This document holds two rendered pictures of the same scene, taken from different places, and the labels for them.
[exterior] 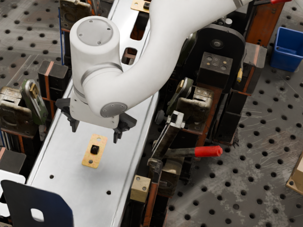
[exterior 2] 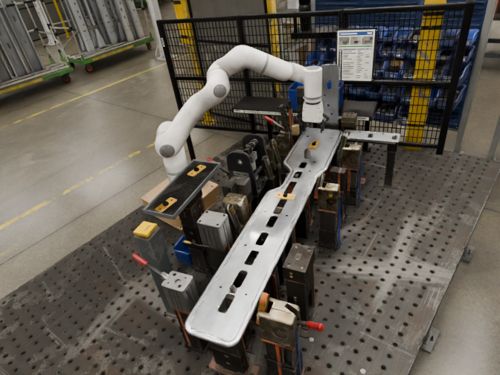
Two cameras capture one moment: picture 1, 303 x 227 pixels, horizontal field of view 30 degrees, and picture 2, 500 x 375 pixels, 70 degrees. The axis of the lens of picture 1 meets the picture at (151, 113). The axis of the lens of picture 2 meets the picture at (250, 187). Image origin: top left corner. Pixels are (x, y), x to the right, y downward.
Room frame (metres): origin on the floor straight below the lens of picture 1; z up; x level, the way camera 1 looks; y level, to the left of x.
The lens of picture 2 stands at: (2.28, 0.39, 1.93)
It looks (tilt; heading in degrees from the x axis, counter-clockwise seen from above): 35 degrees down; 202
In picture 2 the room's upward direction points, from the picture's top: 9 degrees counter-clockwise
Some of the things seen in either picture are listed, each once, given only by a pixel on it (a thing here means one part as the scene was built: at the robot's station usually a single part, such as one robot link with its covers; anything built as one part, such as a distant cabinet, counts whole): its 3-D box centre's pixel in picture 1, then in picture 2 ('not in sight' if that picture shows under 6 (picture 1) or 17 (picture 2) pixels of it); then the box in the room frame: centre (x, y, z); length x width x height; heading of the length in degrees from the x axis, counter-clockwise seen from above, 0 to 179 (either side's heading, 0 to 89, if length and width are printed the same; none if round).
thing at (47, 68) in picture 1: (55, 102); (338, 194); (0.83, 0.26, 0.84); 0.11 x 0.08 x 0.29; 84
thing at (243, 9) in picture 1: (209, 66); (252, 187); (0.96, -0.13, 0.94); 0.18 x 0.13 x 0.49; 174
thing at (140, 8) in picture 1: (146, 6); (285, 195); (1.08, 0.06, 1.01); 0.08 x 0.04 x 0.01; 84
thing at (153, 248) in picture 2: not in sight; (163, 274); (1.53, -0.33, 0.92); 0.08 x 0.08 x 0.44; 84
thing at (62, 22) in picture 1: (78, 38); (328, 216); (1.04, 0.24, 0.87); 0.12 x 0.09 x 0.35; 84
